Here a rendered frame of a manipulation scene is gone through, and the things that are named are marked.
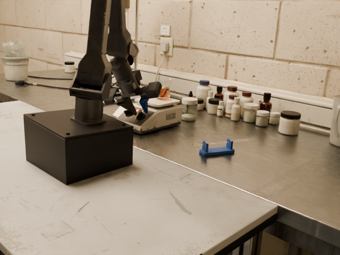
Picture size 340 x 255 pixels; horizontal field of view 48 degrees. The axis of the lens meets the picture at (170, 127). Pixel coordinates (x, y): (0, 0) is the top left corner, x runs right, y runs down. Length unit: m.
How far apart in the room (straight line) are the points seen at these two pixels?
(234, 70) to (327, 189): 0.84
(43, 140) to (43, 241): 0.30
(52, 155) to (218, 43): 1.03
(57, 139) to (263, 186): 0.48
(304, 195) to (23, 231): 0.59
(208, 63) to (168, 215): 1.10
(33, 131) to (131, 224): 0.37
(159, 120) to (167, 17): 0.78
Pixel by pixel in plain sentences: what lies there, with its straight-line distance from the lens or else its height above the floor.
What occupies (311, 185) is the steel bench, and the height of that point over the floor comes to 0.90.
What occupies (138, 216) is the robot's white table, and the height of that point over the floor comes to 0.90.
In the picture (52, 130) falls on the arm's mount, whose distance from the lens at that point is 0.88.
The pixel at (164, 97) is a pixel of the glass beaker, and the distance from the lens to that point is 1.31.
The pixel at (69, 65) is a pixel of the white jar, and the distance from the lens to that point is 2.43.
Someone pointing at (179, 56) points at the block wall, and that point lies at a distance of 1.87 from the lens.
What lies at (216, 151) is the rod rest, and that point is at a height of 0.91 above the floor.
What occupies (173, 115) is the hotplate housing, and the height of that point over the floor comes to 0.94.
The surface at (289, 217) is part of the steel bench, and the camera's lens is 0.85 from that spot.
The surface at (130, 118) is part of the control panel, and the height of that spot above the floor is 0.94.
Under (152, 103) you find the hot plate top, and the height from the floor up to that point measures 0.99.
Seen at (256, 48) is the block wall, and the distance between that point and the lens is 1.61.
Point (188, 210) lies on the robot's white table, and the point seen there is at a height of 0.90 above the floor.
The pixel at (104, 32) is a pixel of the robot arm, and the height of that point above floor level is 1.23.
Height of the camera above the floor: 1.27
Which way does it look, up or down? 17 degrees down
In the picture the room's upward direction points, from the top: 3 degrees clockwise
